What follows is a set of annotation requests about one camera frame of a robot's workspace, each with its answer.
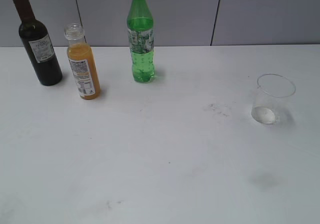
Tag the dark red wine bottle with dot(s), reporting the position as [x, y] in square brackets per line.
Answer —
[37, 43]

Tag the transparent plastic cup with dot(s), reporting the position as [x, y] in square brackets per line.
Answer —
[271, 103]

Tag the green soda bottle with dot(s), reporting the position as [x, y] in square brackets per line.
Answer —
[141, 41]

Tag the orange juice bottle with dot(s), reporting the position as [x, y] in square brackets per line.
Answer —
[82, 62]

